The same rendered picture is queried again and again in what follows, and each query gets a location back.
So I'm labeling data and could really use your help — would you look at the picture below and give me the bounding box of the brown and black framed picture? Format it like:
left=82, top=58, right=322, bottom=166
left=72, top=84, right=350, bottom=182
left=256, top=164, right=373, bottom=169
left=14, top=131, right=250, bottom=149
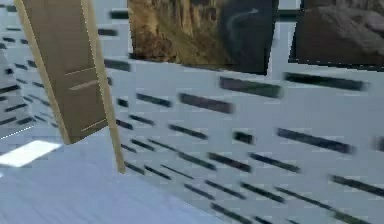
left=126, top=0, right=280, bottom=76

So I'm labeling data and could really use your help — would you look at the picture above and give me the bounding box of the brown wooden room door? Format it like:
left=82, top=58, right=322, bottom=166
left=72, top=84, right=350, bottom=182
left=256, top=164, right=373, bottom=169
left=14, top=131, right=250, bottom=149
left=13, top=0, right=127, bottom=174

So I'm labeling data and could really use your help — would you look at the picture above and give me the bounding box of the dark brown framed picture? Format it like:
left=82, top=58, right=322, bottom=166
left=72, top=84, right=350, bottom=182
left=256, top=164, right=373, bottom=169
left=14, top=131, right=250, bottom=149
left=288, top=0, right=384, bottom=73

